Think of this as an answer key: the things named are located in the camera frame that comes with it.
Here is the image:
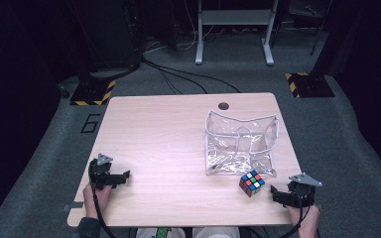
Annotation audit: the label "black base plate yellow stripes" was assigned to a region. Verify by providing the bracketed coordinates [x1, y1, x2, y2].
[69, 78, 117, 107]
[285, 71, 336, 99]

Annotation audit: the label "black cabinet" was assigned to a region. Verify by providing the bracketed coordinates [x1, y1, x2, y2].
[67, 0, 144, 73]

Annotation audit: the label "long black floor cable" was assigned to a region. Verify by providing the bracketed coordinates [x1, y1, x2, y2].
[141, 58, 242, 94]

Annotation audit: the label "person's right hand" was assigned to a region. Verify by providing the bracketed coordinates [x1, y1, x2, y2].
[285, 202, 321, 238]

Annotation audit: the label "thin black tripod leg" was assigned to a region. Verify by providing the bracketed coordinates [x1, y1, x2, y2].
[310, 0, 333, 57]

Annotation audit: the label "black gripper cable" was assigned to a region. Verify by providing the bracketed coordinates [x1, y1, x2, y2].
[277, 189, 314, 238]
[88, 158, 117, 238]

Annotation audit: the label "grey tape strip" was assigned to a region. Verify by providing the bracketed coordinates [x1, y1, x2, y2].
[62, 200, 84, 213]

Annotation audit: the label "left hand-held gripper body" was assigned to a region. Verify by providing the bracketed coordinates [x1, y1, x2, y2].
[88, 153, 114, 191]

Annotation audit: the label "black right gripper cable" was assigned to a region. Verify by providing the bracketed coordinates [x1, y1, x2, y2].
[277, 189, 314, 238]

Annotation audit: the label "white metal desk frame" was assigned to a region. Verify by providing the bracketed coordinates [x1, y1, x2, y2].
[194, 0, 281, 66]

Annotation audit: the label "clear plastic bag white trim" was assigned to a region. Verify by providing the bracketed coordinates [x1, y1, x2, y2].
[204, 109, 280, 179]

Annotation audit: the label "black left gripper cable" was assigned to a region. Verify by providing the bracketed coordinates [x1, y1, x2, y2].
[88, 158, 117, 238]

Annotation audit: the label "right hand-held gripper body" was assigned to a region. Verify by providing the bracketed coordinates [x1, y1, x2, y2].
[287, 172, 323, 209]

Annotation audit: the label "multicoloured puzzle cube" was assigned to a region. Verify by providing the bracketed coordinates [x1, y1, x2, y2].
[238, 170, 266, 198]

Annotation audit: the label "person's left hand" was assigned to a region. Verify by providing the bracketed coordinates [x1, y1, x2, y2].
[82, 184, 114, 220]

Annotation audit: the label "white floor cables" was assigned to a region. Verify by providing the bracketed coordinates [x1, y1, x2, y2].
[143, 0, 216, 54]

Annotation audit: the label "short black floor cable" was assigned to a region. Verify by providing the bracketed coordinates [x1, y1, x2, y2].
[157, 67, 184, 96]

